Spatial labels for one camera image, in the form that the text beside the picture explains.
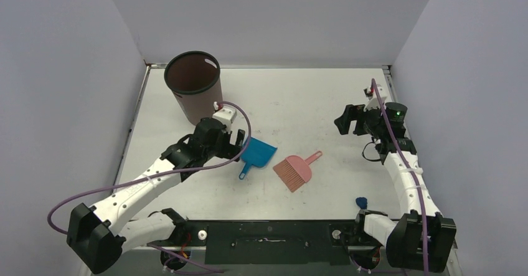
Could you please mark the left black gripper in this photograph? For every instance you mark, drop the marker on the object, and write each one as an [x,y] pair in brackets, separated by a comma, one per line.
[230,149]

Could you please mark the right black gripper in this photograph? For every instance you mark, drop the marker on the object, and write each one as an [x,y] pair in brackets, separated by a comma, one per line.
[357,119]

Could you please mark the blue plastic dustpan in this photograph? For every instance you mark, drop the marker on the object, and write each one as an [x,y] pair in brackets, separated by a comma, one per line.
[257,154]

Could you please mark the pink hand brush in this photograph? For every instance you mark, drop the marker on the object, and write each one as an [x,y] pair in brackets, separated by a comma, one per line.
[294,171]

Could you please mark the brown cylindrical waste bin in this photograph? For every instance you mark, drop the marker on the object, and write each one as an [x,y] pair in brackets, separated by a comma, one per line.
[193,77]

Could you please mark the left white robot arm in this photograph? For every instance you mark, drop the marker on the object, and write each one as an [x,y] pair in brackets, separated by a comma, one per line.
[144,191]

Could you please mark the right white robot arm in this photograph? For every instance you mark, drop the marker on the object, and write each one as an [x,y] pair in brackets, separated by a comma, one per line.
[408,191]

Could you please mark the dark blue scrap front right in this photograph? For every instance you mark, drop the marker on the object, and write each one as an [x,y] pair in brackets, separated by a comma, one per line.
[362,202]

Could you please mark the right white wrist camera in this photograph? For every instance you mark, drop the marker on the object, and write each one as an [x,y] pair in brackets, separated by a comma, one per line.
[376,97]

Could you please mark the aluminium frame rail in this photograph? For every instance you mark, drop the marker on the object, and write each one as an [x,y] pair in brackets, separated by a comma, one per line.
[405,236]

